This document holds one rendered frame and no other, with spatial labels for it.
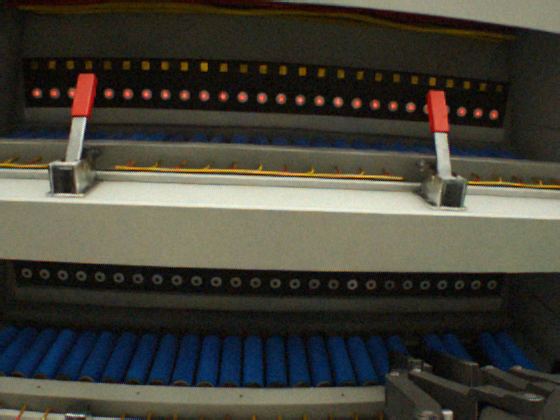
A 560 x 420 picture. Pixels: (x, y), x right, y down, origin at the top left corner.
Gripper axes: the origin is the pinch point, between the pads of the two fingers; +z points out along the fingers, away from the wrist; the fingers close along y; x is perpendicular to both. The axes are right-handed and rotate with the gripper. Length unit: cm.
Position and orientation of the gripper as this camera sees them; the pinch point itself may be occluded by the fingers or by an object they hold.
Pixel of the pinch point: (429, 376)
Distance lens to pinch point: 34.7
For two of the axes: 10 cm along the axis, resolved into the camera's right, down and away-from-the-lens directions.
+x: 0.2, -9.8, 1.8
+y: 10.0, 0.3, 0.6
